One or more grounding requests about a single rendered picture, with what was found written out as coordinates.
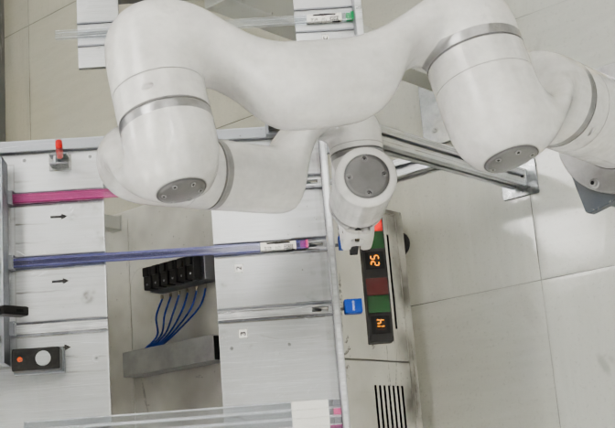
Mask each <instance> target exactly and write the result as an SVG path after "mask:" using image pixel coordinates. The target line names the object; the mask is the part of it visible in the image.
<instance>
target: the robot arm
mask: <svg viewBox="0 0 615 428"><path fill-rule="evenodd" d="M104 56H105V65H106V71H107V76H108V81H109V86H110V90H111V94H112V99H113V107H114V112H115V116H116V121H117V125H118V126H117V127H115V128H113V129H112V130H111V131H110V132H109V133H108V134H107V135H106V136H105V137H104V138H103V139H102V141H101V143H100V145H99V147H98V150H97V155H96V165H97V169H98V173H99V176H100V178H101V180H102V182H103V183H104V185H105V186H106V187H107V188H108V189H109V190H110V191H111V192H112V193H114V194H115V195H116V196H117V197H119V198H122V199H124V200H126V201H129V202H133V203H136V204H141V205H148V206H159V207H171V208H184V209H206V210H221V211H237V212H252V213H267V214H280V213H286V212H288V211H291V210H292V209H294V208H296V207H297V205H298V204H299V203H300V201H301V199H302V198H303V195H304V192H305V189H306V184H307V180H308V168H309V162H310V158H311V154H312V151H313V148H314V145H315V143H316V141H317V140H319V141H323V142H325V143H326V144H327V145H328V147H329V153H330V160H331V170H332V185H331V191H330V194H329V212H330V214H331V217H332V218H333V219H334V220H335V221H336V222H337V223H338V230H339V236H340V245H341V248H342V249H343V250H344V251H348V250H350V255H358V250H359V246H361V249H362V250H369V249H370V248H371V247H372V242H373V237H374V226H375V225H376V224H377V223H378V222H379V221H380V220H381V218H382V217H383V214H384V212H385V210H386V208H387V206H388V204H389V202H390V199H391V197H392V195H393V193H394V190H395V188H396V184H397V173H396V169H395V166H394V163H393V161H392V160H391V159H390V157H389V156H388V155H386V154H385V153H384V149H383V137H382V131H381V127H380V124H379V121H378V119H377V118H376V116H375V114H376V113H378V112H379V111H380V110H382V109H383V108H384V107H385V106H386V105H387V103H388V102H389V101H390V100H391V99H392V98H393V96H394V94H395V92H396V91H397V89H398V87H399V84H400V82H401V80H402V77H403V76H404V74H405V71H406V70H409V69H411V68H419V69H422V70H425V71H426V73H427V76H428V78H429V81H430V84H431V87H432V90H433V92H434V95H435V98H436V101H437V106H438V109H439V111H440V114H441V117H442V120H443V123H444V125H445V127H446V130H447V133H448V136H449V139H450V141H451V143H452V144H453V146H454V147H455V149H456V151H457V152H458V153H459V155H460V156H461V158H462V159H463V160H464V161H465V162H467V163H468V164H469V165H471V166H473V167H474V168H476V169H478V170H479V171H482V172H485V173H490V174H499V173H506V172H509V171H510V170H512V169H515V168H516V167H518V166H521V165H525V164H526V163H528V161H530V160H532V159H533V158H535V157H536V156H537V155H539V154H540V153H542V152H543V151H544V150H545V149H546V148H547V149H550V150H553V151H556V152H558V153H559V156H560V159H561V161H562V163H563V165H564V167H565V169H566V170H567V172H568V173H569V174H570V175H571V176H572V177H573V178H574V179H575V180H576V181H577V182H578V183H579V184H581V185H583V186H584V187H587V188H589V189H592V190H595V191H598V192H600V193H606V194H615V62H613V63H610V64H607V65H604V66H601V67H599V68H597V69H595V70H594V69H592V68H591V67H589V66H587V65H585V64H583V63H580V62H578V61H576V60H574V59H572V58H570V57H567V56H565V55H563V54H560V53H557V52H554V51H548V50H535V51H530V52H528V51H527V48H526V46H525V44H524V41H523V37H522V34H521V31H520V29H519V27H518V25H517V22H516V20H515V17H514V15H513V11H512V10H511V8H510V7H509V5H508V4H507V2H506V1H505V0H423V1H422V2H420V3H419V4H418V5H416V6H414V7H413V8H411V9H410V10H408V11H407V12H406V13H404V14H403V15H401V16H399V17H397V18H396V19H395V20H393V21H392V22H390V23H388V24H386V25H384V26H382V27H379V28H377V29H374V30H373V31H370V32H368V33H364V34H361V35H358V36H353V37H342V38H330V39H315V40H300V41H275V40H270V39H265V38H262V37H257V36H254V35H252V34H249V33H247V32H245V31H243V30H241V29H240V28H238V27H236V26H234V25H232V24H230V23H228V22H226V21H225V20H223V19H221V18H220V17H218V16H216V15H214V14H213V13H211V12H210V11H208V10H206V9H204V8H202V7H200V6H197V5H193V4H191V3H188V2H185V1H181V0H144V1H140V2H138V3H135V4H133V5H131V6H129V7H127V8H126V9H125V10H124V11H122V12H121V13H120V14H119V15H118V16H117V18H116V19H115V20H114V21H113V22H112V24H111V25H110V27H109V30H108V32H107V35H106V38H105V43H104ZM206 89H212V90H215V91H217V92H219V93H221V94H223V95H225V96H227V97H229V98H231V99H232V100H234V101H235V102H237V103H238V104H240V105H241V106H242V107H243V108H244V109H245V110H247V111H248V112H249V113H251V114H252V115H253V116H255V117H256V118H257V119H259V120H260V121H262V122H263V123H266V124H267V125H269V126H272V127H274V128H276V129H280V131H279V132H278V133H277V135H276V136H275V138H274V139H273V141H272V142H271V144H270V145H262V144H249V143H243V142H236V141H229V140H222V139H218V135H217V131H216V127H215V122H214V119H213V115H212V111H211V108H210V101H209V97H208V93H207V90H206Z"/></svg>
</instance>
